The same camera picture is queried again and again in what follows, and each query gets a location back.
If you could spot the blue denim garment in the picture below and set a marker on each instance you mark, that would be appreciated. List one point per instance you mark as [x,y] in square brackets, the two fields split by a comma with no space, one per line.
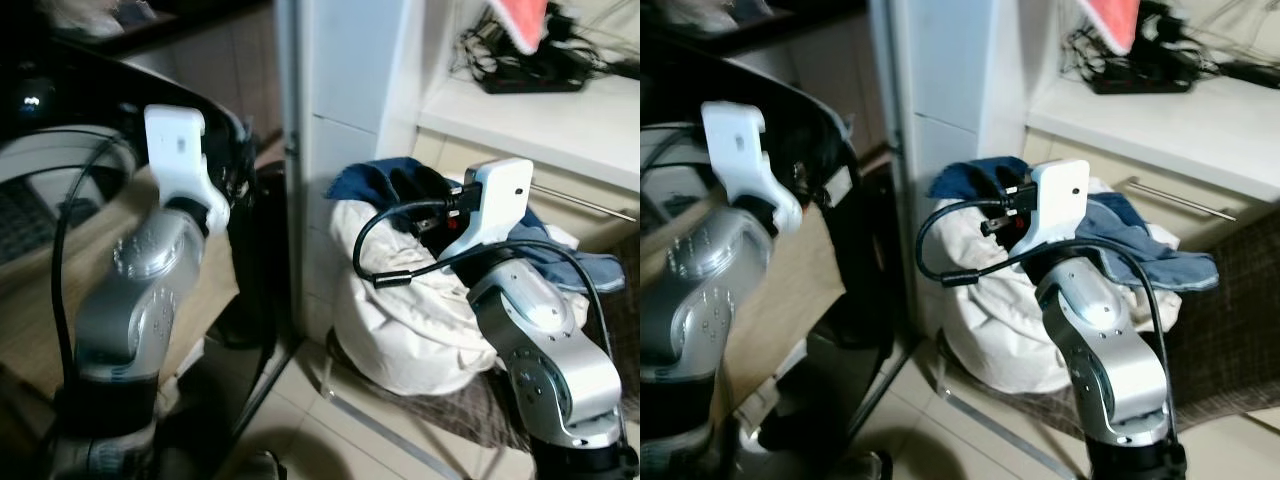
[965,180]
[360,180]

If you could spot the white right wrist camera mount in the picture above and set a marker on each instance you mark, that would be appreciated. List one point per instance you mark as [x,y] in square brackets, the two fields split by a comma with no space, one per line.
[500,200]
[1062,200]

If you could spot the white cabinet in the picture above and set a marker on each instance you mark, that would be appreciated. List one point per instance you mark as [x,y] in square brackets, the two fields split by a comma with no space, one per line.
[930,70]
[350,70]

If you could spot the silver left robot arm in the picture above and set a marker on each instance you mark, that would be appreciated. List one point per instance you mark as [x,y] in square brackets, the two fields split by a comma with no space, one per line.
[140,290]
[700,290]

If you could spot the black power strip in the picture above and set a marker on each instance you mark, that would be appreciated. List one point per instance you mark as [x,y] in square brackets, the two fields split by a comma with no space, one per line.
[535,78]
[1140,78]

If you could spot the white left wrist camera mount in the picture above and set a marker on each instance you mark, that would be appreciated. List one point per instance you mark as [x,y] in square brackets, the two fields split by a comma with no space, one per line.
[735,145]
[178,150]

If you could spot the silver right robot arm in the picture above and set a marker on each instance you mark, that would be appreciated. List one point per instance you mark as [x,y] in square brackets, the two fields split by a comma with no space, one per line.
[540,340]
[1100,340]

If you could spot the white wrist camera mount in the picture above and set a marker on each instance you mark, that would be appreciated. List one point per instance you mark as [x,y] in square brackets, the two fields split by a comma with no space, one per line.
[1062,200]
[500,200]
[735,145]
[178,150]

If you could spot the black robot foot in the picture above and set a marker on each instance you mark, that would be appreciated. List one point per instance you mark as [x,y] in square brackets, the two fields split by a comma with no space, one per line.
[868,467]
[255,467]

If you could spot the pale clothes pile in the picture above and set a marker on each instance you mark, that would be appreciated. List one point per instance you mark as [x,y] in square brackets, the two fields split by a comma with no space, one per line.
[90,15]

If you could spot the white crumpled cloth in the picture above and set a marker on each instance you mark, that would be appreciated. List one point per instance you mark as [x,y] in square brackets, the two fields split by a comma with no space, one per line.
[1000,330]
[410,330]

